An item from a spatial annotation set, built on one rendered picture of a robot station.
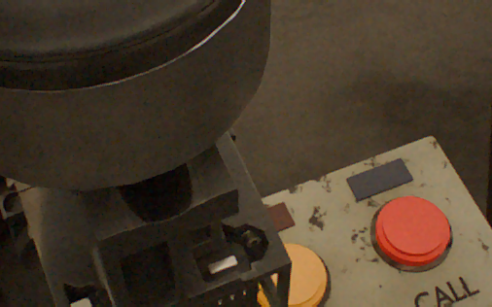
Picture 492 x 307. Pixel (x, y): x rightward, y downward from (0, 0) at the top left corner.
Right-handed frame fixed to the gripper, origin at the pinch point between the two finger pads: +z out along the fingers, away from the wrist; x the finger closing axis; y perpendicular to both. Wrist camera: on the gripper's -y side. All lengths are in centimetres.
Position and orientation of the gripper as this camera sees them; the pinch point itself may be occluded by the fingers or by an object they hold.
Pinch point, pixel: (148, 281)
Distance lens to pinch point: 42.6
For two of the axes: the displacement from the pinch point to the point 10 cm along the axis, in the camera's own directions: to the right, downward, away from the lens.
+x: 9.2, -3.4, 2.0
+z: 0.1, 5.1, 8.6
